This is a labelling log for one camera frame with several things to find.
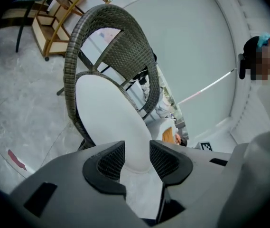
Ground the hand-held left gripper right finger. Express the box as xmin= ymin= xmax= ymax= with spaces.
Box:
xmin=149 ymin=140 xmax=194 ymax=224

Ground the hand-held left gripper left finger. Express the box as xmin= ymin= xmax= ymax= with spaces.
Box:
xmin=82 ymin=141 xmax=127 ymax=197

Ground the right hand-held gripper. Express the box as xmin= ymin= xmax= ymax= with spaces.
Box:
xmin=197 ymin=140 xmax=215 ymax=153

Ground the grey wicker chair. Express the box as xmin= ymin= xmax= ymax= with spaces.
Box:
xmin=63 ymin=4 xmax=161 ymax=152

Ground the white blind pull rod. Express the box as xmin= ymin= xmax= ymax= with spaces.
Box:
xmin=177 ymin=69 xmax=235 ymax=105

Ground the red floor tape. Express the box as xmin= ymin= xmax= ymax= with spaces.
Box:
xmin=7 ymin=149 xmax=28 ymax=172

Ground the person's head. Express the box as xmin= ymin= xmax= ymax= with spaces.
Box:
xmin=243 ymin=32 xmax=270 ymax=86

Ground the white roller blind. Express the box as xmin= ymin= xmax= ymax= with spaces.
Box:
xmin=122 ymin=0 xmax=238 ymax=149

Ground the blue hair cover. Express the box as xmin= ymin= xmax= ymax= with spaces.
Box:
xmin=257 ymin=31 xmax=270 ymax=48

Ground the wooden shelf cart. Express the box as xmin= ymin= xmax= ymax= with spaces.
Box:
xmin=31 ymin=0 xmax=110 ymax=62

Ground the black head-worn camera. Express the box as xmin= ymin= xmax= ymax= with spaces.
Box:
xmin=238 ymin=53 xmax=247 ymax=80

